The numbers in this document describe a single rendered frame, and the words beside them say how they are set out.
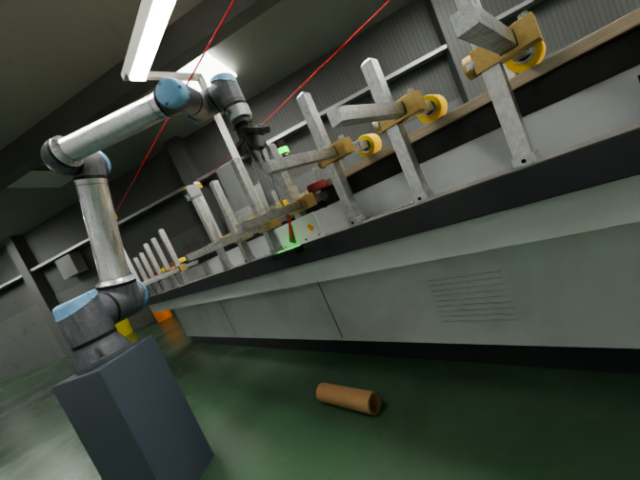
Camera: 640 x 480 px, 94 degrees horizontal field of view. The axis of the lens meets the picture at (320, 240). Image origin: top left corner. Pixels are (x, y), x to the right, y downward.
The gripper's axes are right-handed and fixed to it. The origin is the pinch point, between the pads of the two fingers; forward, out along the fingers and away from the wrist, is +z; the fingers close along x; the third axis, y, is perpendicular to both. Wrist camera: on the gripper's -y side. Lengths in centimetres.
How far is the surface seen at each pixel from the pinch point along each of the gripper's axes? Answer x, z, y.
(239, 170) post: -6.6, -9.2, 25.6
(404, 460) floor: 18, 101, -23
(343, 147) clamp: -5.1, 6.9, -31.2
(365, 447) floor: 18, 101, -8
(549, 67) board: -23, 13, -80
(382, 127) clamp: -5.1, 8.0, -45.6
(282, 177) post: -5.9, 4.2, 1.0
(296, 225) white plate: -5.2, 23.3, 4.0
